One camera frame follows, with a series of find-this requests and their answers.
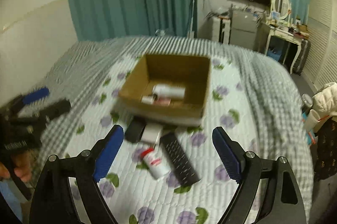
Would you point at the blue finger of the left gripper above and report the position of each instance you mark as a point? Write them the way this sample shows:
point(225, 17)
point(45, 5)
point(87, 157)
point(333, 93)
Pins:
point(54, 110)
point(35, 95)

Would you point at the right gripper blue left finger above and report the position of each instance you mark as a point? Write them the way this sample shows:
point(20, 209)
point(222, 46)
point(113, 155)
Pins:
point(52, 200)

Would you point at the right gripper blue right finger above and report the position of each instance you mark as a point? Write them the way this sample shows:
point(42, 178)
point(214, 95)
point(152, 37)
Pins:
point(282, 201)

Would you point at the black rectangular box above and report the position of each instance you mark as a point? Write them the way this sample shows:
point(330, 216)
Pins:
point(135, 130)

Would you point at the white box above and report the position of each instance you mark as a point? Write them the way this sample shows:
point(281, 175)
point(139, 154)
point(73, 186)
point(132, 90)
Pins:
point(152, 133)

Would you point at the black remote control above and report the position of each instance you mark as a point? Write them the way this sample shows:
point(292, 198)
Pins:
point(182, 167)

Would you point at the white bottle red cap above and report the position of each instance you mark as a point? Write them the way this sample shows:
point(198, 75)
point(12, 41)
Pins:
point(155, 164)

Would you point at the white hair dryer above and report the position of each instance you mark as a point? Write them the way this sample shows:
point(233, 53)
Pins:
point(168, 91)

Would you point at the person's left hand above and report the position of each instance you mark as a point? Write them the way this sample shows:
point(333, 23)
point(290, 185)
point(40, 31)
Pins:
point(22, 168)

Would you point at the grey checkered bed cover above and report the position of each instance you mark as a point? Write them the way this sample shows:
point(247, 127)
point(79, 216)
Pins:
point(251, 96)

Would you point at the white floral quilted mat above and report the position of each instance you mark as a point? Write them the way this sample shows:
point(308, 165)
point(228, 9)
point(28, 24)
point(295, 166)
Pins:
point(131, 192)

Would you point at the white small jar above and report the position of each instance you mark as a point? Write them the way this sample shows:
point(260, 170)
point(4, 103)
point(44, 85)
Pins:
point(148, 100)

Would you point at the white puffy jacket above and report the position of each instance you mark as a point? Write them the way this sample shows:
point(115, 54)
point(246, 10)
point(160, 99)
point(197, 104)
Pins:
point(325, 101)

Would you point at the red patterned pouch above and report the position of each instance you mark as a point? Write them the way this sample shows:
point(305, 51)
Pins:
point(162, 101)

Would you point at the brown cardboard box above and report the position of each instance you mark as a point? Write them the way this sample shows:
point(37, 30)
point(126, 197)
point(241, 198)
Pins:
point(191, 72)

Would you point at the dark suitcase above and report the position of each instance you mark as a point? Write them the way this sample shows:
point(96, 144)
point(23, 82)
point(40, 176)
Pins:
point(302, 58)

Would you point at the blue waste basket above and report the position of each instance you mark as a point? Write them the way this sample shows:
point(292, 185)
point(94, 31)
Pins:
point(274, 53)

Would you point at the white upright vacuum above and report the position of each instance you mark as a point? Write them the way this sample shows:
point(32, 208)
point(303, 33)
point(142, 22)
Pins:
point(191, 31)

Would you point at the white louvered wardrobe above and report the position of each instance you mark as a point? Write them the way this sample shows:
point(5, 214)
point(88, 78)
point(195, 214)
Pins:
point(320, 67)

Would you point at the white dressing table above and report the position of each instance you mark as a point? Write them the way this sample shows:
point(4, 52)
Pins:
point(285, 36)

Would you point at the silver small fridge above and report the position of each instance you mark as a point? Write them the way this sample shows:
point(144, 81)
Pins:
point(244, 26)

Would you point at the white suitcase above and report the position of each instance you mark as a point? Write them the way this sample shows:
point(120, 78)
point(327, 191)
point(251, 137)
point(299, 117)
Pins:
point(220, 29)

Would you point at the oval white mirror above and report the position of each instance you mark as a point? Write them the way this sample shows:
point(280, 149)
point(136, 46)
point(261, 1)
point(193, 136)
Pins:
point(282, 7)

